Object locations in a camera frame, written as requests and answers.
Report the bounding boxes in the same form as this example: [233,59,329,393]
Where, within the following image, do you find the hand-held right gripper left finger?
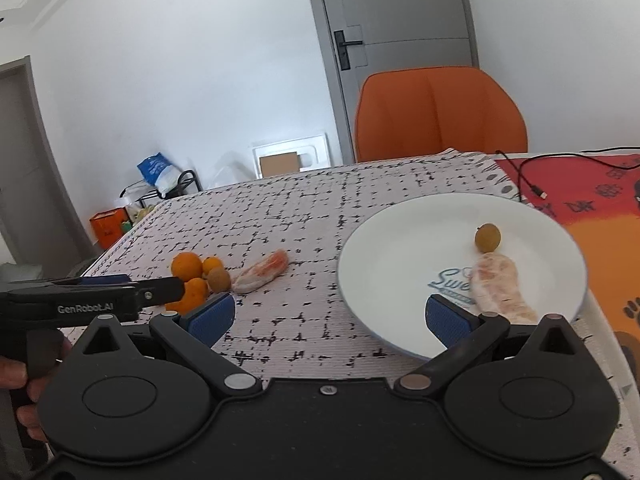
[75,294,262,400]

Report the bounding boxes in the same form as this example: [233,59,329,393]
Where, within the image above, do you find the black door handle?
[333,30,363,72]

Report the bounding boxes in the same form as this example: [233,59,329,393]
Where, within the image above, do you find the person's left hand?
[0,335,73,443]

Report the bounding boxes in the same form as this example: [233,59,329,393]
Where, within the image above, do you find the brown longan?
[474,223,502,254]
[207,266,232,293]

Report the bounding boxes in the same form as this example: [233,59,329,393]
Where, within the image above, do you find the medium orange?
[165,277,209,313]

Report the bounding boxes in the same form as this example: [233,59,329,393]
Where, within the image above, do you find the black cable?
[495,146,640,200]

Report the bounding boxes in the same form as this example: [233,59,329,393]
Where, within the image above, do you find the brown cardboard sheet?
[259,152,302,177]

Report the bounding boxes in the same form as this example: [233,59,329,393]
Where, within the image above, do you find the peeled pomelo segment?
[470,253,540,325]
[231,251,289,295]

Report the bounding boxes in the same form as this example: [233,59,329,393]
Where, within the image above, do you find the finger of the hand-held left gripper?
[134,276,187,307]
[81,274,132,287]

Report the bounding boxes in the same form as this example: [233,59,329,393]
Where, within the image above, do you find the black metal rack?
[120,170,203,211]

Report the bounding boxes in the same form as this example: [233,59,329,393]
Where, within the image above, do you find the red printed mat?
[494,152,640,396]

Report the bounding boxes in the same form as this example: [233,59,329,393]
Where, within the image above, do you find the grey side door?
[0,56,93,266]

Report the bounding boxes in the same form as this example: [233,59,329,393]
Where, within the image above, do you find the white plate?
[337,194,588,361]

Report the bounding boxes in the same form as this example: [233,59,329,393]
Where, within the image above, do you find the white foam packaging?
[250,132,331,179]

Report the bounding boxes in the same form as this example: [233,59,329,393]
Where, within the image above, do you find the orange chair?
[354,66,529,163]

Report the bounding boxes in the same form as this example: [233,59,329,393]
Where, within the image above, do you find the orange box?
[90,207,132,251]

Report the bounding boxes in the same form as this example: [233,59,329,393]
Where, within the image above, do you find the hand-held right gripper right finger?
[394,294,587,402]

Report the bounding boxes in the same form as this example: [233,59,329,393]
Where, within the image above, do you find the large orange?
[171,252,204,281]

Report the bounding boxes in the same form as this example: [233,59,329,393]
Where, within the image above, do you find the blue plastic bag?
[137,152,181,197]

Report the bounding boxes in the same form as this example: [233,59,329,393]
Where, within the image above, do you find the patterned white tablecloth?
[55,147,631,480]

